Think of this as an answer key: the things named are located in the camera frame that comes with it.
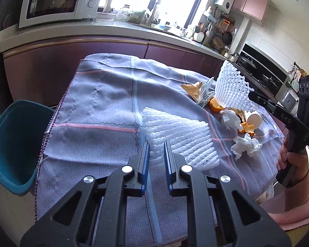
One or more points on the polka dot utensil holder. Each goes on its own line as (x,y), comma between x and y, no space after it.
(198,37)

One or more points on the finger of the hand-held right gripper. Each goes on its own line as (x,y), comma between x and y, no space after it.
(260,98)

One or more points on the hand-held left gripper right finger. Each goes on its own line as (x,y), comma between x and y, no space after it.
(167,164)

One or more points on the woven basket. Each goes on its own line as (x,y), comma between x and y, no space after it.
(218,42)

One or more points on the steel kitchen faucet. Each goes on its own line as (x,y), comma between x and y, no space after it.
(154,15)

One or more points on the clear plastic wrapper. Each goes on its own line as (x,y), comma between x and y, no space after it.
(206,95)

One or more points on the black wok with lid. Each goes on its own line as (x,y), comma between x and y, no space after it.
(248,63)

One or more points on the black kitchen stove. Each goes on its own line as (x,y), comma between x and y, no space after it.
(267,67)

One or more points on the white tissue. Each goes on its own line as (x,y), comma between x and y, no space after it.
(244,146)
(229,119)

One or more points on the pink wall cabinet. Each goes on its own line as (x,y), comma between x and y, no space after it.
(249,1)

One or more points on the white microwave oven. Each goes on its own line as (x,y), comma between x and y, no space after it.
(54,2)

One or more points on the white foam fruit net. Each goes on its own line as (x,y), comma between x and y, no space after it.
(231,85)
(185,136)

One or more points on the white tray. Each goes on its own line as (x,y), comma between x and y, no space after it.
(106,17)

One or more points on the metal strainer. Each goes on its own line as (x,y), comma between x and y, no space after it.
(218,30)

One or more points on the small orange peel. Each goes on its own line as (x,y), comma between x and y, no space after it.
(247,129)

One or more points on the orange grater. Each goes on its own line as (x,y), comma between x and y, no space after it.
(225,22)

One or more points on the teal plastic bin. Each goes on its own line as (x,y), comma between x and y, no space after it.
(12,144)

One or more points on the purple checked cloth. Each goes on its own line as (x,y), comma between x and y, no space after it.
(92,103)

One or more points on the white eggshell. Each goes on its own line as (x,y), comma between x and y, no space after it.
(255,119)

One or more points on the purple kitchen counter cabinet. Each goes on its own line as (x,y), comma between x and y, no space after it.
(67,54)

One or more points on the large orange peel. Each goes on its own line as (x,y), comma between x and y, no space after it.
(215,106)

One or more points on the gold foil wrapper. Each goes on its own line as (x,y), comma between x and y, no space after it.
(238,112)
(191,88)

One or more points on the black round pan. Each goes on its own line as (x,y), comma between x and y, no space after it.
(227,38)

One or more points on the person's right hand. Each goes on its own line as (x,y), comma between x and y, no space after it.
(300,162)

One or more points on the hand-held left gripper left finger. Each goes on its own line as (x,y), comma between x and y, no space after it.
(145,167)

